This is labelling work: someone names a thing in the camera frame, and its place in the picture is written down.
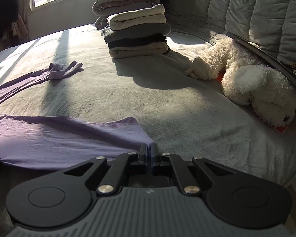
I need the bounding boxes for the purple pants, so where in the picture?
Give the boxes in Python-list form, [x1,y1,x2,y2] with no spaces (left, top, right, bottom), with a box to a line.
[0,61,155,171]

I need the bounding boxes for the hanging dark clothes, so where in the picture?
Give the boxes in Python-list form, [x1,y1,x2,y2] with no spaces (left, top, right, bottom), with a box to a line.
[0,0,28,46]

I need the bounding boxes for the grey bed sheet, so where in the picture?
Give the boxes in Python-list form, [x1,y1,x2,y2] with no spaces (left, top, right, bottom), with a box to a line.
[0,25,296,236]

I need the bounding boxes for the folded beige garment bottom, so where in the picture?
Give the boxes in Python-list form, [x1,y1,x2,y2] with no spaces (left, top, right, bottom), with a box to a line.
[109,42,168,59]

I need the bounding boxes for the folded black garment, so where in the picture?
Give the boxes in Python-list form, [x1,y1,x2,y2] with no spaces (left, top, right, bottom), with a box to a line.
[108,33,166,49]

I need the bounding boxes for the folded grey garment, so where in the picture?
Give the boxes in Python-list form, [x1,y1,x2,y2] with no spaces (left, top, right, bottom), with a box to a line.
[101,23,171,43]

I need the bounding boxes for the white plush dog toy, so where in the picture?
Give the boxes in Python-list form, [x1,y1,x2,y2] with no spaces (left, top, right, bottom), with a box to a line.
[186,38,296,127]

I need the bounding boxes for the folded cream garment top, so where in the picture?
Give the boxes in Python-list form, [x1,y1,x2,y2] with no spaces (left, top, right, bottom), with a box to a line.
[107,4,167,31]

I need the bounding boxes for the folded beige pink quilt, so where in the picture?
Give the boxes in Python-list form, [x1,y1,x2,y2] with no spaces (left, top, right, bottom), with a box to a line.
[92,0,160,30]

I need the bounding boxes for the grey quilted headboard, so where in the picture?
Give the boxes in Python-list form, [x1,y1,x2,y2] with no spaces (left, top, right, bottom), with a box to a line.
[164,0,296,64]

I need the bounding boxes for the grey patterned curtain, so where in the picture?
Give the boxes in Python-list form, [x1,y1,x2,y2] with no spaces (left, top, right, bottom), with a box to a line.
[16,0,31,42]

